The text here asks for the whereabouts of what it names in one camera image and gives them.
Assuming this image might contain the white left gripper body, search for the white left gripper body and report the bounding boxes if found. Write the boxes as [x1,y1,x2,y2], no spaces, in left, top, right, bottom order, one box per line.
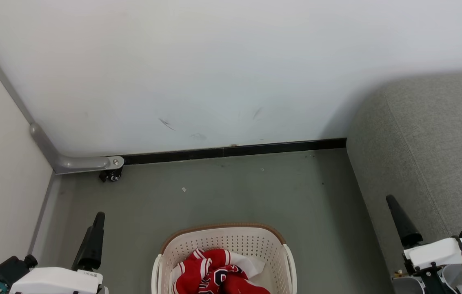
[9,267,105,294]

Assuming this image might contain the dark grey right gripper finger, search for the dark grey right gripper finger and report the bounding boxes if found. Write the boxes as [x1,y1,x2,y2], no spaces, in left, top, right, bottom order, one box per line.
[385,195,423,248]

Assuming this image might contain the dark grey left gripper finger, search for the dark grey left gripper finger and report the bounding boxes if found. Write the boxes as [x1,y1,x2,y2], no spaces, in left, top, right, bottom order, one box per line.
[72,226,93,271]
[89,212,106,272]

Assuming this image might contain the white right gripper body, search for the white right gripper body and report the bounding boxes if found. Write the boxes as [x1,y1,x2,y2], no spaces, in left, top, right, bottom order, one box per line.
[403,238,462,271]

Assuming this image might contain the red white striped-cuff jersey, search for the red white striped-cuff jersey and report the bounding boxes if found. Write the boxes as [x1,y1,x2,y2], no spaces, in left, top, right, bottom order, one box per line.
[172,248,266,294]

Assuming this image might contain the grey fabric sofa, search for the grey fabric sofa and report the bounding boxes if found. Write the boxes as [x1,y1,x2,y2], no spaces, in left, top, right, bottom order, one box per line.
[346,70,462,294]

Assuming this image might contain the black caster wheel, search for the black caster wheel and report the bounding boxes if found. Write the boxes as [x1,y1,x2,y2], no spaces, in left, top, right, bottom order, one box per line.
[99,167,123,183]

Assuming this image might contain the cream perforated laundry basket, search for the cream perforated laundry basket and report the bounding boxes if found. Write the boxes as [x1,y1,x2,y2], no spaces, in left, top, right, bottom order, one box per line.
[151,223,298,294]

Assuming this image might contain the black baseboard strip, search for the black baseboard strip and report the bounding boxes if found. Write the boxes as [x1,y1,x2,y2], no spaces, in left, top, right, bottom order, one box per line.
[123,138,347,165]

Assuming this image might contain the grey metal partition frame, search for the grey metal partition frame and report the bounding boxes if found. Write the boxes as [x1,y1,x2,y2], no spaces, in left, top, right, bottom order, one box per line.
[0,20,124,256]

